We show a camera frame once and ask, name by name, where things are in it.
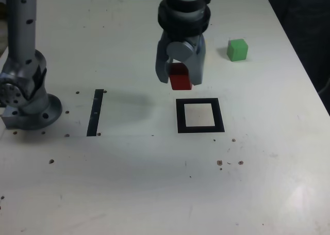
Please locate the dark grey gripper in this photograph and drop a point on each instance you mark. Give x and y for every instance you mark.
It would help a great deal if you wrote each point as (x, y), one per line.
(196, 40)

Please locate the red cube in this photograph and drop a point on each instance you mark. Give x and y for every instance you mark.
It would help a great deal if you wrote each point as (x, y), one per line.
(180, 81)

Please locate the green cube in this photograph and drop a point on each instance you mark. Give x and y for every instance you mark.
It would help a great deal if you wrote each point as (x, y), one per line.
(237, 50)

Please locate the black tape square outline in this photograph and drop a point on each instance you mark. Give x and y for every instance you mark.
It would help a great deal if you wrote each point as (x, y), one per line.
(180, 116)

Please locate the black tape strip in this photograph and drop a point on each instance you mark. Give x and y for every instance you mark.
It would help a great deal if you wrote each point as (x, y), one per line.
(94, 116)

